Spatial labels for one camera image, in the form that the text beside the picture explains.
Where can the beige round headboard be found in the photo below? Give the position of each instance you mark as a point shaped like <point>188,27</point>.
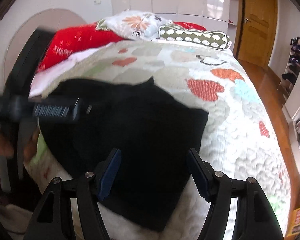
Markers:
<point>38,31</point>

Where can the yellow orange floor mat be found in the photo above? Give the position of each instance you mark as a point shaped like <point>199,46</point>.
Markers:
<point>294,225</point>

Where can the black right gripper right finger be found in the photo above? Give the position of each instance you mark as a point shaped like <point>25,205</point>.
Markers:
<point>255,218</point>

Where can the white glossy wardrobe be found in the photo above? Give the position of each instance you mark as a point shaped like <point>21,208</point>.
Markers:
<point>211,14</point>

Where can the heart patterned quilt bedspread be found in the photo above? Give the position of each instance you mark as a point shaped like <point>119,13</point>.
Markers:
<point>239,138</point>

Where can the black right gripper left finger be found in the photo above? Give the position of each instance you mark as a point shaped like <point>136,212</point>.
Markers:
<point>52,218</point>

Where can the pink bed sheet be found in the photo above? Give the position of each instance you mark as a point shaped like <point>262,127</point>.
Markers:
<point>43,79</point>

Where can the red happy bolster pillow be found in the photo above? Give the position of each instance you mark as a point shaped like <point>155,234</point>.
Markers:
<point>75,39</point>

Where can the beige shelf unit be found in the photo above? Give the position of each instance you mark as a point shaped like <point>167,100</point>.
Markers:
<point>290,86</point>

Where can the black pants with white logo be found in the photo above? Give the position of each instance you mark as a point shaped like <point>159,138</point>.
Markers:
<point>153,132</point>

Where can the white floral pillow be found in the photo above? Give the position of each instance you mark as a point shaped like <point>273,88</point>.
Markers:
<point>134,24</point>

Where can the brown wooden door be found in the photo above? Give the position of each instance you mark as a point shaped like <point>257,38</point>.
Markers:
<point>256,30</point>

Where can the olive white patterned bolster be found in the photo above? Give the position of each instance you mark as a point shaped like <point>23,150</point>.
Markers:
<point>214,39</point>

